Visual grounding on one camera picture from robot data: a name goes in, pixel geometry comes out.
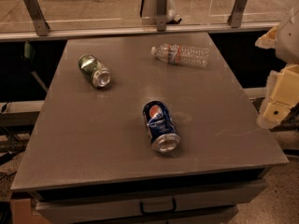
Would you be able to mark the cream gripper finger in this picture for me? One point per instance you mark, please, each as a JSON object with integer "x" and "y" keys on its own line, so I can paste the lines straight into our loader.
{"x": 281, "y": 96}
{"x": 268, "y": 40}

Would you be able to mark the blue pepsi can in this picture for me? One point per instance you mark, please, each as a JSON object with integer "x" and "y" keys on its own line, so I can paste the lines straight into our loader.
{"x": 162, "y": 132}

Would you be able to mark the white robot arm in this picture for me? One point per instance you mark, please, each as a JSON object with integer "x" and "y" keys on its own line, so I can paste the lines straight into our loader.
{"x": 287, "y": 41}

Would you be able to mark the green soda can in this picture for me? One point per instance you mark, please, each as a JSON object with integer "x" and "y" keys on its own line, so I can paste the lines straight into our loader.
{"x": 94, "y": 71}

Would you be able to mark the clear plastic water bottle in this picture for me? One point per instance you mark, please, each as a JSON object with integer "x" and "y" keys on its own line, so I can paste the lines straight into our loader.
{"x": 175, "y": 54}

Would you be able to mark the grey cabinet drawer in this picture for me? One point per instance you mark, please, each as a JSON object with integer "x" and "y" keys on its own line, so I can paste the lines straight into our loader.
{"x": 211, "y": 204}

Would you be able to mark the right metal rail bracket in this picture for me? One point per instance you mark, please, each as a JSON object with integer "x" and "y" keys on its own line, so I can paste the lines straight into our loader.
{"x": 235, "y": 19}

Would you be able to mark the metal rail bracket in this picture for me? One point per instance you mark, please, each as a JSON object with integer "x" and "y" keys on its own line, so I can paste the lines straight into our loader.
{"x": 161, "y": 6}
{"x": 36, "y": 15}
{"x": 235, "y": 19}

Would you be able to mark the middle metal rail bracket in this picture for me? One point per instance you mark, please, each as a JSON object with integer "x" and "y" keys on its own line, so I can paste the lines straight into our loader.
{"x": 161, "y": 6}

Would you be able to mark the black drawer handle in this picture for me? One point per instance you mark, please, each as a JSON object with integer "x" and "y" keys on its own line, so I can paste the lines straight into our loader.
{"x": 157, "y": 207}

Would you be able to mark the left metal rail bracket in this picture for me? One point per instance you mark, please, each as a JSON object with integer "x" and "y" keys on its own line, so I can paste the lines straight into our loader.
{"x": 36, "y": 15}

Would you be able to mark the horizontal aluminium rail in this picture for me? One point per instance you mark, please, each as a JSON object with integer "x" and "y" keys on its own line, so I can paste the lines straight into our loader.
{"x": 150, "y": 30}

